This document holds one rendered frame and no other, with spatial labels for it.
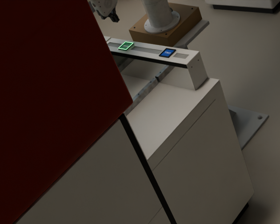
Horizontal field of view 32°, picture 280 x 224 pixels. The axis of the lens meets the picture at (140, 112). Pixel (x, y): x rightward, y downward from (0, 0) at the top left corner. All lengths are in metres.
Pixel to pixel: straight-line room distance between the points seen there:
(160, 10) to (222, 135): 0.69
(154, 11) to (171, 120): 0.66
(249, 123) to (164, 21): 0.96
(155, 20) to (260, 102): 1.08
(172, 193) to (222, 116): 0.42
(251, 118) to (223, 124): 0.93
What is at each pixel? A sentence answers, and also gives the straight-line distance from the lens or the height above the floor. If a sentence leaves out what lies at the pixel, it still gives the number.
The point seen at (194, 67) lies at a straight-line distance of 2.06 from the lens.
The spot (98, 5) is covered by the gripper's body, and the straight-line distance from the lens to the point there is 2.15.
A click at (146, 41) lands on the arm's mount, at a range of 2.54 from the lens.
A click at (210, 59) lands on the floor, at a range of 3.78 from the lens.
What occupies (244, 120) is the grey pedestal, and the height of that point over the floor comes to 0.01.
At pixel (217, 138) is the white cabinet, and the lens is 2.19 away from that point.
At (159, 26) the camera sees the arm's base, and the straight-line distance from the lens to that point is 2.48.
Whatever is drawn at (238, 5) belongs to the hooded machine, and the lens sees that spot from 4.20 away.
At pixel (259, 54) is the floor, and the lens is 3.68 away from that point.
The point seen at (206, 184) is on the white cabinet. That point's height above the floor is 0.44.
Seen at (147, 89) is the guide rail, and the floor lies 0.84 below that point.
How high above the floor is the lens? 2.04
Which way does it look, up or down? 35 degrees down
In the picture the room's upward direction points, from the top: 24 degrees counter-clockwise
